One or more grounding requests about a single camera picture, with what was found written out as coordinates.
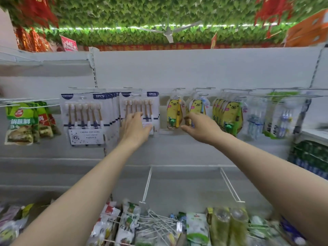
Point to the person's left forearm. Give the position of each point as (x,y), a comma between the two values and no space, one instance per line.
(84,202)

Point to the green snack packets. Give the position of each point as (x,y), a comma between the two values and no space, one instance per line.
(19,122)

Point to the white side shelf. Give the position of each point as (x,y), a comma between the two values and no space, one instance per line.
(314,135)

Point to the white six-toothbrush card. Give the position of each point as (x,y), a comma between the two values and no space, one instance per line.
(151,105)

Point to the white green print packets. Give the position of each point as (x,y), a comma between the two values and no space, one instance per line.
(128,222)

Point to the red hanging decoration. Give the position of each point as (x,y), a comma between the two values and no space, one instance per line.
(30,20)
(273,8)

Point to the person's left hand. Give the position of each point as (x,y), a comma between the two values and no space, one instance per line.
(133,130)

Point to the white shelf upright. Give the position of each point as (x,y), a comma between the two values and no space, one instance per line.
(93,66)

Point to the person's right forearm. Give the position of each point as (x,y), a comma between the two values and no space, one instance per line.
(276,181)

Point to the red snack packets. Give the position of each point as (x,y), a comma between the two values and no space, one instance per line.
(46,122)

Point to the pile of mixed packets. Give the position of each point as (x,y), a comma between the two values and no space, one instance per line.
(11,222)

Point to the yellow bear packet blue brush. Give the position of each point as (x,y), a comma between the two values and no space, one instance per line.
(197,106)

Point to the row of white toothbrush packs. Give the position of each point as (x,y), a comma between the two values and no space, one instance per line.
(84,117)

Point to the small orange red sign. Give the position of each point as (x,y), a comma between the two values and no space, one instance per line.
(214,41)

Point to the yellow bear toothbrush packet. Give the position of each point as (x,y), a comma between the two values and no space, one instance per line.
(174,112)

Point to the person's right hand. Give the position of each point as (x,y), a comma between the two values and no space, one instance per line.
(205,129)

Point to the white red label packets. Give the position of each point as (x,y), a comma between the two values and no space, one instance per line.
(102,228)

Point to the green bottle pack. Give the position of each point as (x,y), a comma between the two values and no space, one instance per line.
(228,228)

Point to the row of yellow bear packets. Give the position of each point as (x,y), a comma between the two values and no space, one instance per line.
(230,115)

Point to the green leaf ceiling garland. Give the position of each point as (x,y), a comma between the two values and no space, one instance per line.
(153,12)

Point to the red sign card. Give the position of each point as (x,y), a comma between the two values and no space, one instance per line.
(68,44)

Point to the clear toothbrush packets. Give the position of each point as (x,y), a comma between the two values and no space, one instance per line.
(255,120)

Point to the person's left thumb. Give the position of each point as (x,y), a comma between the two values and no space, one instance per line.
(148,130)

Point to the white ceiling fan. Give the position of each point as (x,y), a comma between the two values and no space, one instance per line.
(168,31)

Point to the green white pouch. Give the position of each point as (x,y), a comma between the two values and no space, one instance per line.
(197,230)

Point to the orange banner sign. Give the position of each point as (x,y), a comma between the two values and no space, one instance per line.
(307,30)

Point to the light strip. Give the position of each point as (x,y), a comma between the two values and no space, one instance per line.
(128,27)

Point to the green white toothbrush pack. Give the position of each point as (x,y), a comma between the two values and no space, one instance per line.
(284,117)

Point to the stack of green cans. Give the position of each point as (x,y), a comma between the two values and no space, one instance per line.
(310,158)

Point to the blue white packets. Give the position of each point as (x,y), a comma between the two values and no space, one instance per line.
(289,231)

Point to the person's right thumb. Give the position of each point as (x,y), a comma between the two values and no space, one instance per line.
(187,128)

